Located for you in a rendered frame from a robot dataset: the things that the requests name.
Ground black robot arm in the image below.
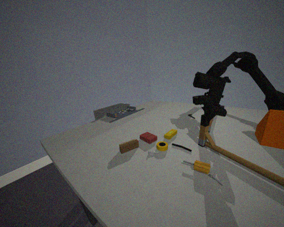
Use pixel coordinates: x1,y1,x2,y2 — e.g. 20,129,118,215
193,52,284,111

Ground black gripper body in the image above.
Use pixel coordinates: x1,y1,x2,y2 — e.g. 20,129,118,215
203,90,227,117

